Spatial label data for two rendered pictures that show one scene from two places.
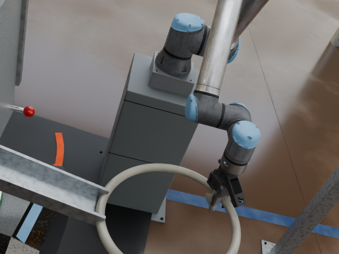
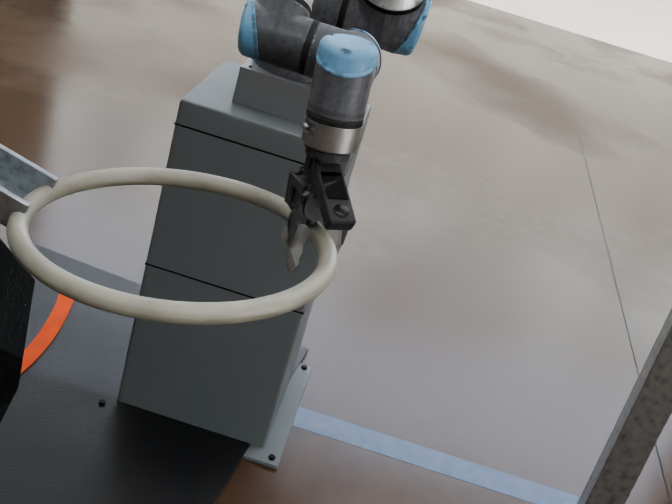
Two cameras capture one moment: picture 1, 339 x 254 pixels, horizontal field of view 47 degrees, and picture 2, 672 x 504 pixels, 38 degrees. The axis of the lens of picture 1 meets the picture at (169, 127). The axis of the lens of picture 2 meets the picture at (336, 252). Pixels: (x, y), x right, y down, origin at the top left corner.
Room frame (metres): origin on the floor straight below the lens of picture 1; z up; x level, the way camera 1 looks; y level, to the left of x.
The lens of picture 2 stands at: (-0.35, -0.66, 1.57)
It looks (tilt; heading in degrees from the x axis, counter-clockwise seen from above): 25 degrees down; 14
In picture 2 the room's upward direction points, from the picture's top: 17 degrees clockwise
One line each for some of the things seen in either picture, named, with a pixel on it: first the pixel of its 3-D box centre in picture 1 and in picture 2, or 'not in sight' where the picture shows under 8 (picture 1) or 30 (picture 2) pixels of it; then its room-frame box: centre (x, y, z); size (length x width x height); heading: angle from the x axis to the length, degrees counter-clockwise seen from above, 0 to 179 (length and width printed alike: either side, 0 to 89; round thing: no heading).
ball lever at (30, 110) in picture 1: (20, 110); not in sight; (0.83, 0.41, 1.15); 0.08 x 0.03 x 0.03; 104
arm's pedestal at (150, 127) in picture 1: (146, 138); (243, 255); (1.81, 0.10, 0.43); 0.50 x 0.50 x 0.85; 12
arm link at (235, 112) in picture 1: (235, 120); (345, 60); (1.18, -0.21, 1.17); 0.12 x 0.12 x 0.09; 13
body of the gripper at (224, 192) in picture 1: (225, 177); (319, 181); (1.07, -0.25, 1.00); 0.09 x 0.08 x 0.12; 44
